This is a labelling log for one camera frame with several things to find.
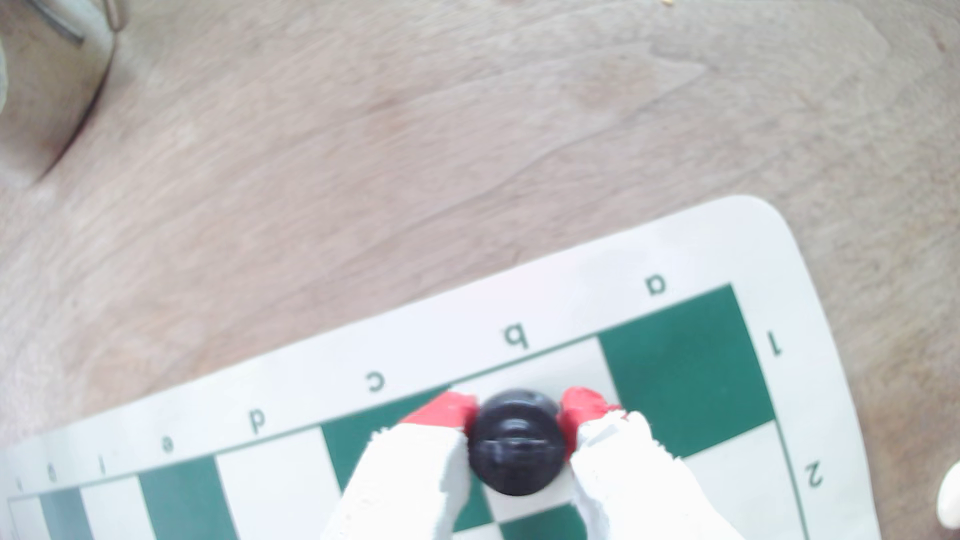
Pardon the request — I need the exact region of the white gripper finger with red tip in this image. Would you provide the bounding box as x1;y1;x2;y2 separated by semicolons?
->
322;391;480;540
558;387;744;540

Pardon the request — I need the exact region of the black king chess piece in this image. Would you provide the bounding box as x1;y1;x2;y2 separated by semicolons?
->
466;387;569;498

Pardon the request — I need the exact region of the green and white chess mat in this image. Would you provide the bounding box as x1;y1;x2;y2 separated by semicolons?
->
0;195;885;540

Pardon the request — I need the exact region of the white rook chess piece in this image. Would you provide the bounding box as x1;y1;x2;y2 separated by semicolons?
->
936;460;960;531

